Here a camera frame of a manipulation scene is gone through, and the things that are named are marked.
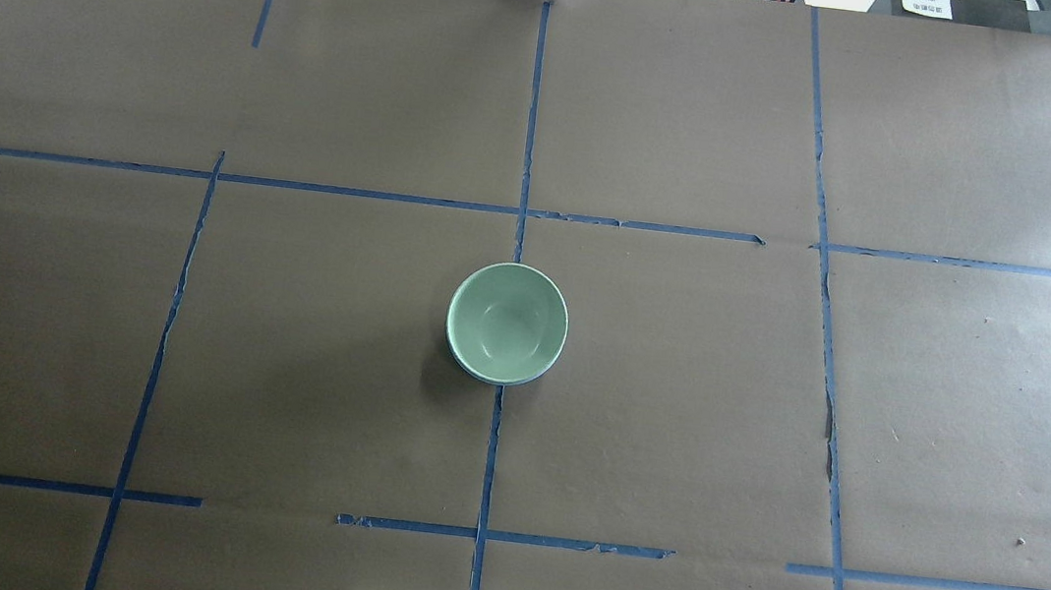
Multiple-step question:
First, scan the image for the green bowl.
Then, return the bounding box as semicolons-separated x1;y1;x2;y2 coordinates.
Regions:
445;262;570;362

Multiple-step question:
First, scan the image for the blue bowl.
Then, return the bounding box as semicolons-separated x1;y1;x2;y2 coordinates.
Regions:
450;347;555;386

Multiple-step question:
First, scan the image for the black box with label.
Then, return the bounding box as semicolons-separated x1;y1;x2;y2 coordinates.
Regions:
866;0;1031;32

